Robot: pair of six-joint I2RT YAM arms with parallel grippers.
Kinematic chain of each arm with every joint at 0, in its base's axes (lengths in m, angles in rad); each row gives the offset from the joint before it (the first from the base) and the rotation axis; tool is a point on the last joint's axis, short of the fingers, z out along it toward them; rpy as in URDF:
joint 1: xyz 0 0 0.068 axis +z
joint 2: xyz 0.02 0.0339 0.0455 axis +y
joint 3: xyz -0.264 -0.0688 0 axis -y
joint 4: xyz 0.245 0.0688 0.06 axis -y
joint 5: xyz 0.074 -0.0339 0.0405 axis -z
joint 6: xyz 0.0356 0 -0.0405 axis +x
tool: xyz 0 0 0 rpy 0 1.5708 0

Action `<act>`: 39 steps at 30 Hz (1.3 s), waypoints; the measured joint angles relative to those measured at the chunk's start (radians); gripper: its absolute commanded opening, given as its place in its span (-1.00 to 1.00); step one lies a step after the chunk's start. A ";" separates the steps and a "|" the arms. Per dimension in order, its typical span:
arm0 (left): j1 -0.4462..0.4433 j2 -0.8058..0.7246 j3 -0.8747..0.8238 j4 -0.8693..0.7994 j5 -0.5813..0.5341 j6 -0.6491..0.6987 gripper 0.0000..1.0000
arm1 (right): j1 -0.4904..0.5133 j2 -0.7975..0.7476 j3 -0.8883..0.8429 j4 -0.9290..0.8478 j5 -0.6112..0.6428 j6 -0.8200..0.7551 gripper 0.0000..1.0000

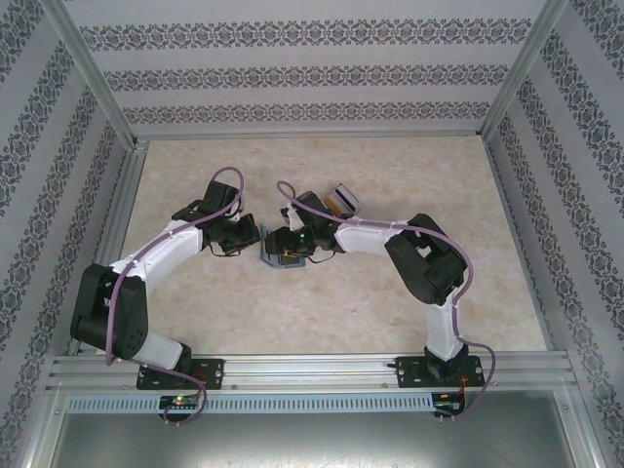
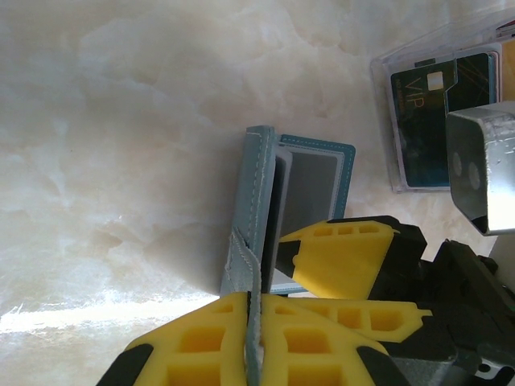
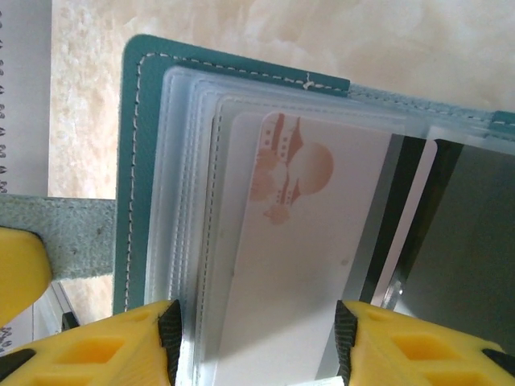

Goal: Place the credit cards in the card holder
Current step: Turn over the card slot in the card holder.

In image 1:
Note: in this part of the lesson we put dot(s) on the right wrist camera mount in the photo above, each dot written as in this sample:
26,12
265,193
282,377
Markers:
291,217

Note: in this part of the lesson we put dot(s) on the aluminium frame post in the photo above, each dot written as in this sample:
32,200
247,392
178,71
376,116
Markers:
519,73
95,73

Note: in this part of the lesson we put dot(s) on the small striped box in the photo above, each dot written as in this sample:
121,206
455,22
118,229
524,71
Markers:
347,197

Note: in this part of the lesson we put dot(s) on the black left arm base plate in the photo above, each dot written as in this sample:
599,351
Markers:
214,373

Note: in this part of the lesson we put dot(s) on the aluminium mounting rail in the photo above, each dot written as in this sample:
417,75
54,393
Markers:
312,373

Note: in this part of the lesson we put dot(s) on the teal card holder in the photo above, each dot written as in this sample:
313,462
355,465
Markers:
273,263

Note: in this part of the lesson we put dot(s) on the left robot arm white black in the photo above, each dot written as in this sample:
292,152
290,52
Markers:
166,248

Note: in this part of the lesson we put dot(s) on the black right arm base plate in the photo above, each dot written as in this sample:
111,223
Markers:
409,373

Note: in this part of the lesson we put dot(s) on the aluminium side rail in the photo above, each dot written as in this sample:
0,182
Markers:
122,195

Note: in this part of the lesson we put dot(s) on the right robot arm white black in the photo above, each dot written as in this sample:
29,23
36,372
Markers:
361,239

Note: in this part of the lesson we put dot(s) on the metal sheet panel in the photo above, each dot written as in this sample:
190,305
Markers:
312,443

